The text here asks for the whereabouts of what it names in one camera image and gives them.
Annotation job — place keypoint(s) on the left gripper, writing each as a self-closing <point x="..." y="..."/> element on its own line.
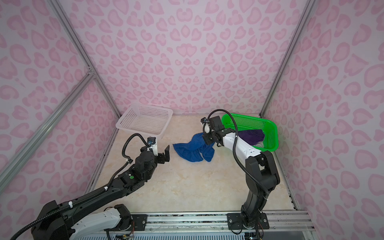
<point x="163" y="158"/>

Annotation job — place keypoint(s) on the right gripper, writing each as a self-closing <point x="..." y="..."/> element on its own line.
<point x="207" y="142"/>

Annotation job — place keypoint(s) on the blue towel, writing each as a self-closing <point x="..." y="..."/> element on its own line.
<point x="196" y="150"/>

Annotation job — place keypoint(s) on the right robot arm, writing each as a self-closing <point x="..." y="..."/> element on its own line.
<point x="261" y="171"/>

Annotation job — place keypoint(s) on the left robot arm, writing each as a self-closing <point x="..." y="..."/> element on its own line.
<point x="76" y="219"/>

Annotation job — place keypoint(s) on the purple towel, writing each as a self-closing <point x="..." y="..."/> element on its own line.
<point x="252" y="137"/>

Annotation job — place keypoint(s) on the white plastic basket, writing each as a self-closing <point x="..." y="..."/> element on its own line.
<point x="149" y="121"/>

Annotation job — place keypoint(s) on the green plastic basket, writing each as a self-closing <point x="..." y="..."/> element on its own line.
<point x="269" y="128"/>

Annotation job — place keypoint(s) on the left diagonal aluminium strut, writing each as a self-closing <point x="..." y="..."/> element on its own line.
<point x="19" y="160"/>

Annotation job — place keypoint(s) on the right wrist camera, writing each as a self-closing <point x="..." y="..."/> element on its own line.
<point x="206" y="125"/>

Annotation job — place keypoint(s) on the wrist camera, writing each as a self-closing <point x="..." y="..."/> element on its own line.
<point x="206" y="125"/>
<point x="153" y="145"/>

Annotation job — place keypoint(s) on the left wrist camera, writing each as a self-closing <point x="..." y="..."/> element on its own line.
<point x="153" y="145"/>

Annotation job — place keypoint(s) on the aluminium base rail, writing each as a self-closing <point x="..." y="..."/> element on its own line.
<point x="272" y="225"/>

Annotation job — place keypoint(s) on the right corner aluminium post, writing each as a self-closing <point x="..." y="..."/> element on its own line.
<point x="304" y="19"/>

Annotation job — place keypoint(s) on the corner aluminium post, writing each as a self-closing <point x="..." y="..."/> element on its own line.
<point x="304" y="19"/>
<point x="79" y="46"/>

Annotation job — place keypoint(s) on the left corner aluminium post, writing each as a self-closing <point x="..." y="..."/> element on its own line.
<point x="79" y="46"/>

